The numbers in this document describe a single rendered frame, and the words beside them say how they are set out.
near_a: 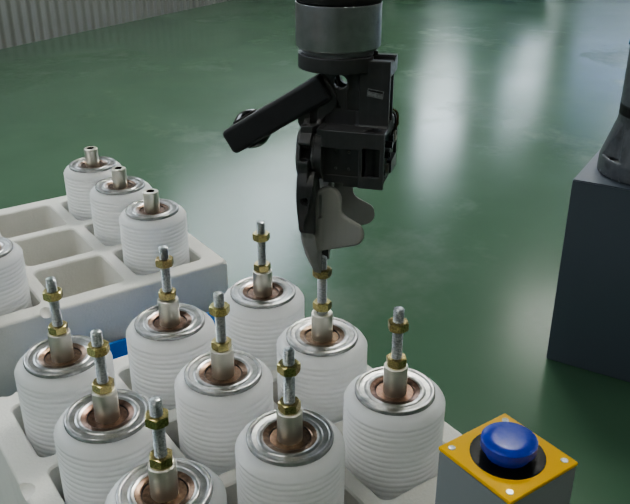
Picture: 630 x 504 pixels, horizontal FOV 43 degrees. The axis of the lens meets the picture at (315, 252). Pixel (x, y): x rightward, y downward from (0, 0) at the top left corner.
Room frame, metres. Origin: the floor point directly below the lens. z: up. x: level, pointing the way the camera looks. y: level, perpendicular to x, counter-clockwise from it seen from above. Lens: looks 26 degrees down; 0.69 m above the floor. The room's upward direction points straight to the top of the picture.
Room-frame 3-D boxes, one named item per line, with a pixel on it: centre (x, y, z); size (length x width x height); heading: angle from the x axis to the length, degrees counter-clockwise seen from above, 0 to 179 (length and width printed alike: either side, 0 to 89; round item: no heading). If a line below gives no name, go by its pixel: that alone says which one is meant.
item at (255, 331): (0.81, 0.06, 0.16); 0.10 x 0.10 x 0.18
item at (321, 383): (0.72, -0.01, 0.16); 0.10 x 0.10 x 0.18
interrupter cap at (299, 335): (0.72, -0.01, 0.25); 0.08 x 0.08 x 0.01
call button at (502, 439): (0.45, -0.14, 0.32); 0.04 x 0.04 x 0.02
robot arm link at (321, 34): (0.72, -0.02, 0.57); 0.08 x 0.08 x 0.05
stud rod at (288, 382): (0.55, 0.02, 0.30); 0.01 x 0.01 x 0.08
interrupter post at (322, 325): (0.72, -0.01, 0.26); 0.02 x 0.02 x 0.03
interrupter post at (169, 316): (0.75, 0.16, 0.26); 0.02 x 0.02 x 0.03
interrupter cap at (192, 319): (0.75, 0.16, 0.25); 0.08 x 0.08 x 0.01
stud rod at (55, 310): (0.68, 0.25, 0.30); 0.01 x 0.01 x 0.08
